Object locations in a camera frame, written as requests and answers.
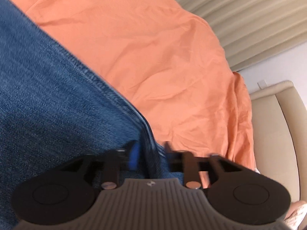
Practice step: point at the beige pleated curtain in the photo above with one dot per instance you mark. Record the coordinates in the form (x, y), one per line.
(252, 30)

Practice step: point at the orange bed sheet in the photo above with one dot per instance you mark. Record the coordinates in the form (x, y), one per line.
(166, 61)

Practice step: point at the beige padded headboard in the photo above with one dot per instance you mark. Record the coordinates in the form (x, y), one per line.
(279, 125)

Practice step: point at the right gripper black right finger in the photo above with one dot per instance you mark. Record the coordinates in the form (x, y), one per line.
(195, 170)

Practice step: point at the pink embroidered pillow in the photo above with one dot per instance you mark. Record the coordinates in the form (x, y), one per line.
(295, 214)

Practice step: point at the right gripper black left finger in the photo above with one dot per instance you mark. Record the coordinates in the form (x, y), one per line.
(113, 162)

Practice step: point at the blue denim jeans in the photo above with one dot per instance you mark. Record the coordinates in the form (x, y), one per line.
(55, 109)

